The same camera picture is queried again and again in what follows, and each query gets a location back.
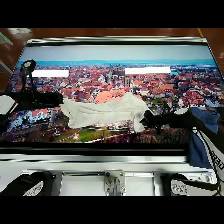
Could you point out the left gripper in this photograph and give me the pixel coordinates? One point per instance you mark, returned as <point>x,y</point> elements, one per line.
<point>51,99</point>

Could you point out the white garment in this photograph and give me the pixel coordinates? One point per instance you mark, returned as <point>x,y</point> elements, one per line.
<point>103,113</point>

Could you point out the blue garment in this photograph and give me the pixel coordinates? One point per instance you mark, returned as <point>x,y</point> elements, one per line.
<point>197,151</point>

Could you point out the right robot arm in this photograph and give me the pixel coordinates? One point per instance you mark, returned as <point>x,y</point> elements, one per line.
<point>213,146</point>

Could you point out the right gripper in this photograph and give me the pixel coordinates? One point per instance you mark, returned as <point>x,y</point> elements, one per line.
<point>154,120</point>

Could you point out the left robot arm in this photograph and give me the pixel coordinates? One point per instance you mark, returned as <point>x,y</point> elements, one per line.
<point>20,100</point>

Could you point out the silver frame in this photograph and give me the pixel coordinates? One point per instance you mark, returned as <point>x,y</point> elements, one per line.
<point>83,165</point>

